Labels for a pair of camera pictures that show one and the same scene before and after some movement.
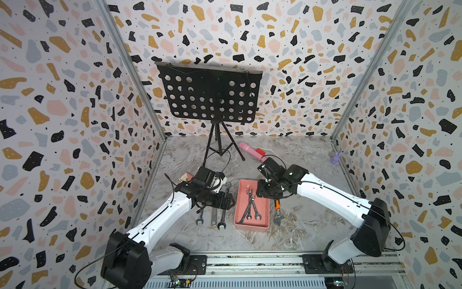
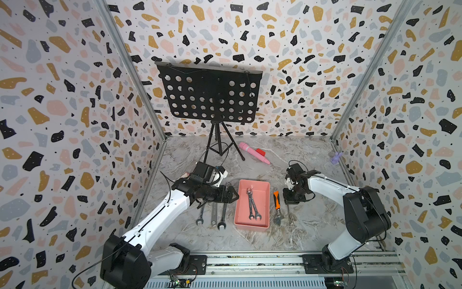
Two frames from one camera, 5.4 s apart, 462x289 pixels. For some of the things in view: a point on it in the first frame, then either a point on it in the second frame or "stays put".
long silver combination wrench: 214,216 stays put
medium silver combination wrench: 200,219 stays put
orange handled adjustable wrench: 277,219 stays put
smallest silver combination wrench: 249,213 → 291,220
